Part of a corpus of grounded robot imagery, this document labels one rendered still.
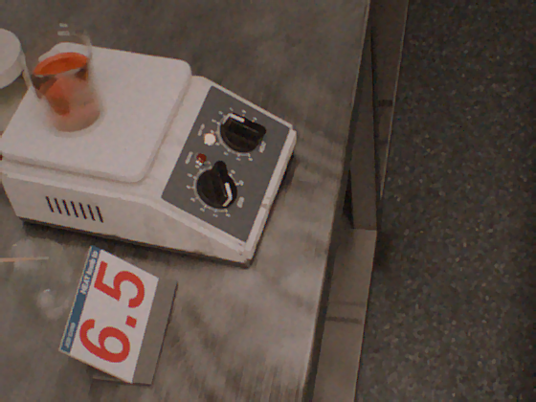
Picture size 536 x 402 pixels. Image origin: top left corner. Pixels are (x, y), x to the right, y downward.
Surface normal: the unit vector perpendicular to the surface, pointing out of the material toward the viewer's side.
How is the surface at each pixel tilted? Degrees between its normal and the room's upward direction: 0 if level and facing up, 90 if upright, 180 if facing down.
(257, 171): 30
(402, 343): 0
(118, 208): 90
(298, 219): 0
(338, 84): 0
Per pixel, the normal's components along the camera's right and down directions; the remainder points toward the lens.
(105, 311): 0.56, -0.42
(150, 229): -0.29, 0.77
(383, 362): -0.09, -0.61
